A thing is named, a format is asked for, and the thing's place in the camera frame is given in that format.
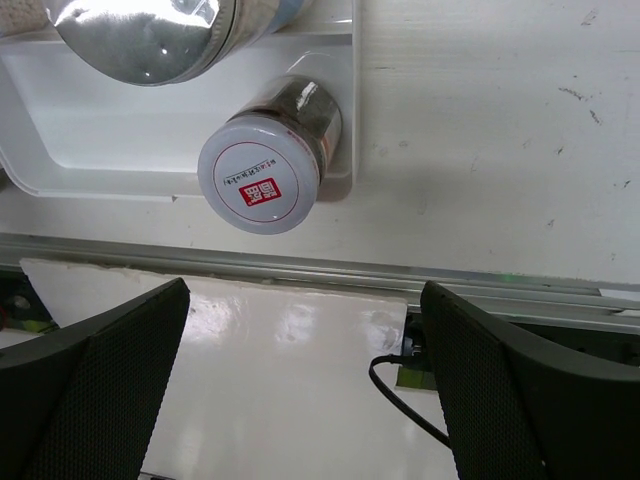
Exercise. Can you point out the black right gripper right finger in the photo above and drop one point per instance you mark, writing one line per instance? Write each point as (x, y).
(520, 406)

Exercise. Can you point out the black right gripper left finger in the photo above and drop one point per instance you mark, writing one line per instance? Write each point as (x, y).
(82, 402)

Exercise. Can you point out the white-lid spice jar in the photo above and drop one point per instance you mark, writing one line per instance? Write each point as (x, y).
(262, 170)

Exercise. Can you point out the white plastic organizer tray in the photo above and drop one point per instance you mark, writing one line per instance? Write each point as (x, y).
(68, 131)

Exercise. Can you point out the silver-lid blue-label shaker jar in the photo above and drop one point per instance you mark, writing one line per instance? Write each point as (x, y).
(161, 42)

